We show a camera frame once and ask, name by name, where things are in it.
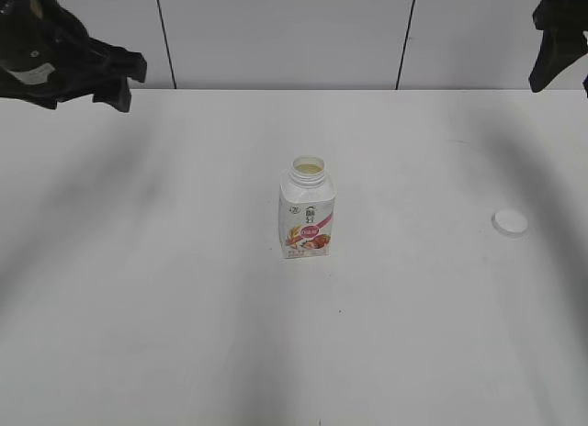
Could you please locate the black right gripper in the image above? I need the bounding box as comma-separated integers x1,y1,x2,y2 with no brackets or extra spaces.
528,0,587,93

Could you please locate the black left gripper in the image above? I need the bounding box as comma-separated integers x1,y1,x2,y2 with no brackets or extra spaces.
1,0,147,113

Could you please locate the white plastic bottle cap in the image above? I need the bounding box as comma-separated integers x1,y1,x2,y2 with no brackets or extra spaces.
492,208,528,238

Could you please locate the white yili yogurt bottle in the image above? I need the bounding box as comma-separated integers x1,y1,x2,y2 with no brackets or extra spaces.
277,156,336,259

